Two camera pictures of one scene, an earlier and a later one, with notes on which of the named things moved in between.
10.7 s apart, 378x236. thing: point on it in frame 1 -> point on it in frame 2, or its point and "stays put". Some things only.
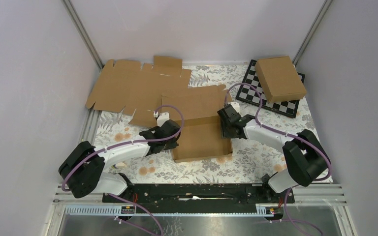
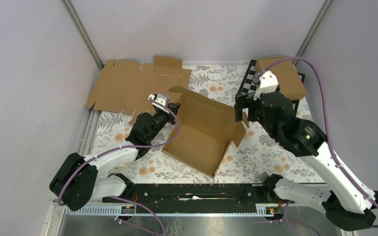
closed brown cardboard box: x=279 y=79 stays put
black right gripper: x=224 y=132 -> x=242 y=101
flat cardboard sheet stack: x=128 y=84 stays put
